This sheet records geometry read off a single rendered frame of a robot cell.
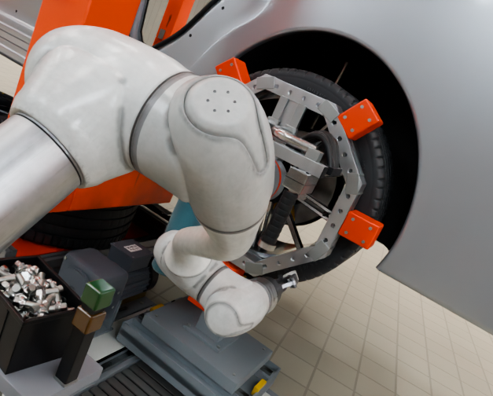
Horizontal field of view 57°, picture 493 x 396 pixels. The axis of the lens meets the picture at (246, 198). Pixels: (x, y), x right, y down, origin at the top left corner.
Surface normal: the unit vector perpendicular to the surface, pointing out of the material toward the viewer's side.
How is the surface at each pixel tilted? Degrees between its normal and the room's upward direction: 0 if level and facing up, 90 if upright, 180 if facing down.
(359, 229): 90
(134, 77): 57
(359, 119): 90
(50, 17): 90
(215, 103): 51
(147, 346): 90
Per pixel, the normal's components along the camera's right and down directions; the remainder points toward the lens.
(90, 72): 0.04, -0.43
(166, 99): -0.20, -0.41
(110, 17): 0.81, 0.46
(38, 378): 0.40, -0.88
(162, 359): -0.44, 0.04
